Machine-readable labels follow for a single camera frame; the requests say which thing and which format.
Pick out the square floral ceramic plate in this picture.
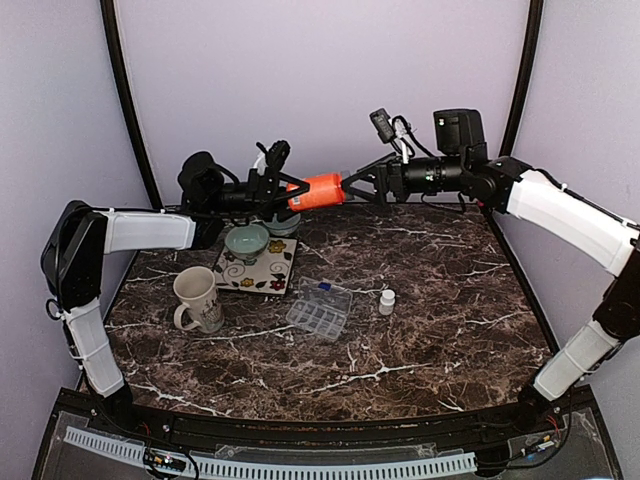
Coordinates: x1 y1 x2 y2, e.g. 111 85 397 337
213 238 298 295

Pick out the orange bottle with grey lid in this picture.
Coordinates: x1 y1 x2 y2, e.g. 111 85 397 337
288 172 347 212

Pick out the clear plastic pill organizer box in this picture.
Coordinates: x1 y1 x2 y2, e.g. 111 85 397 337
285 277 353 341

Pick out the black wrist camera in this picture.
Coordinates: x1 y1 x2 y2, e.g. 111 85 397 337
178 151 224 207
433 109 485 155

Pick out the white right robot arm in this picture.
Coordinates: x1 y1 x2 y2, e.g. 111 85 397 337
341 154 639 434

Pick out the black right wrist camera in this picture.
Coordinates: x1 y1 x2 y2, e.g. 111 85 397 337
433 109 485 155

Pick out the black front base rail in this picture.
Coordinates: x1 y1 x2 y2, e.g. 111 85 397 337
49 384 596 451

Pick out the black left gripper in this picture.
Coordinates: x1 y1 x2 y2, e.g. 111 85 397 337
208 166 317 222

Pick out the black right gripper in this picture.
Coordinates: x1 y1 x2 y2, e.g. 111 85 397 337
342 151 468 206

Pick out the black frame post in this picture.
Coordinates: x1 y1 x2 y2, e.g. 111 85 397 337
99 0 163 209
499 0 544 156

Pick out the black left frame post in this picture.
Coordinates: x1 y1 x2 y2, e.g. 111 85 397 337
99 0 163 209

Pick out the beige printed ceramic mug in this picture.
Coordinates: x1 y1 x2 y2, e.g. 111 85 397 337
173 266 224 334

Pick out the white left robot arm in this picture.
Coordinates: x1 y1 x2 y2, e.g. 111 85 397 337
40 167 310 399

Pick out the white slotted cable duct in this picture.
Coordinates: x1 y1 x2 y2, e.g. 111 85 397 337
44 425 477 479

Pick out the small white pill bottle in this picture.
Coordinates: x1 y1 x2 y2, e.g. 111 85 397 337
378 289 396 316

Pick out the black right frame post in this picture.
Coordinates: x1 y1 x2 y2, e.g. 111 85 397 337
499 0 544 156

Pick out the teal striped ceramic bowl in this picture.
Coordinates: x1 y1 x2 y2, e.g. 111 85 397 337
224 224 270 265

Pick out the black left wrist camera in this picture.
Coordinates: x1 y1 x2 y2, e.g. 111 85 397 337
178 151 224 207

